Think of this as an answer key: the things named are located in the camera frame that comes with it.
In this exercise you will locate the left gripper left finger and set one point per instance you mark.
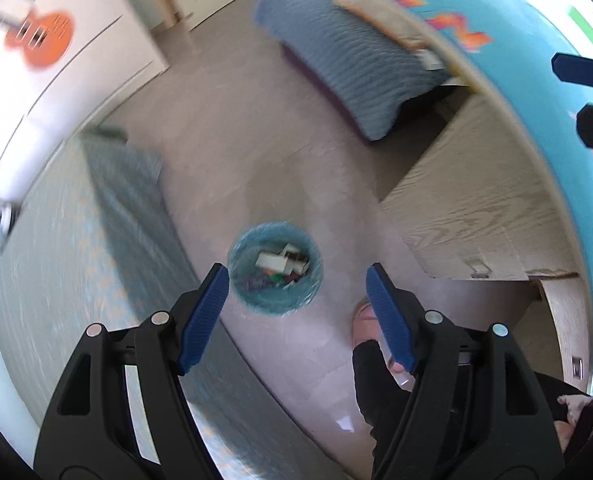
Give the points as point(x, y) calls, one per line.
point(88, 431)

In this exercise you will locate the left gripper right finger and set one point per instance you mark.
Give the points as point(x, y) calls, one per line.
point(476, 411)

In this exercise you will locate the blue round trash bin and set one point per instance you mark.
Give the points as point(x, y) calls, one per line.
point(276, 268)

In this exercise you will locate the person's left hand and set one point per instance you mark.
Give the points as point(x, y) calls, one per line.
point(572, 405)

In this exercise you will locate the blue marathon printed blanket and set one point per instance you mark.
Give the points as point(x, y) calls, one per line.
point(503, 49)

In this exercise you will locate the black trouser legs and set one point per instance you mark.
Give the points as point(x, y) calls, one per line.
point(383, 403)

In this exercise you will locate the left pink slipper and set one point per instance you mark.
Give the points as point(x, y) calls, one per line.
point(365, 325)

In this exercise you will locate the grey floor rug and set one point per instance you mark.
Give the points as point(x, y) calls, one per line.
point(94, 243)

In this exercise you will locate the blue quilted bedspread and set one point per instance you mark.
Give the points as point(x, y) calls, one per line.
point(370, 74)

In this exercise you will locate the white wardrobe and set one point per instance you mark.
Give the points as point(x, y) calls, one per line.
point(111, 55)

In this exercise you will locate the green white wall poster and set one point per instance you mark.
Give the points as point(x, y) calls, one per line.
point(591, 25)

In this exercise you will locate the wooden bed frame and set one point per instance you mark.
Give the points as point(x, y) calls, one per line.
point(478, 206)

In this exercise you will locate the orange guitar wall sticker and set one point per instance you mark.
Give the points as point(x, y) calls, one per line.
point(37, 32)

